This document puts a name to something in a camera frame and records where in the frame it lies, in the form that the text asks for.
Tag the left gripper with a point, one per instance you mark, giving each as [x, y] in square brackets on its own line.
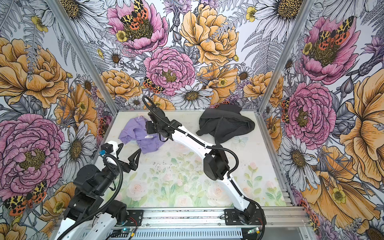
[134, 163]

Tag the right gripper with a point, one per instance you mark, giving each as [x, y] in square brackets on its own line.
[148, 124]

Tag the purple cloth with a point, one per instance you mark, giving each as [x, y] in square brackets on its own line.
[135, 130]

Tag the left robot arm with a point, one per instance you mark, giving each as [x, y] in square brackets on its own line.
[94, 213]

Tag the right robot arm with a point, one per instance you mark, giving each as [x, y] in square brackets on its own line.
[218, 163]

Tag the dark grey cloth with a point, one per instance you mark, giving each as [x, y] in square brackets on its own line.
[224, 123]

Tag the right green circuit board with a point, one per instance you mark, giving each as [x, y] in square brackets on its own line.
[256, 230]

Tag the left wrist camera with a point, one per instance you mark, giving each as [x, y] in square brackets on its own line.
[110, 147]

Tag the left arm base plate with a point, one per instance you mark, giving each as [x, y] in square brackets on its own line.
[135, 218]

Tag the aluminium front rail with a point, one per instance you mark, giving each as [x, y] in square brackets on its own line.
[173, 218]

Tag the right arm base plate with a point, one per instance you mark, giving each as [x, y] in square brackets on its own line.
[234, 217]

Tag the left aluminium frame post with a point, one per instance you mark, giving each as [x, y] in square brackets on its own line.
[64, 21]

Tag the aluminium frame post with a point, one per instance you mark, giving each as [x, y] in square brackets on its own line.
[291, 40]
[64, 21]

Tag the right aluminium frame post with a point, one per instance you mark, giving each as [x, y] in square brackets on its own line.
[291, 40]

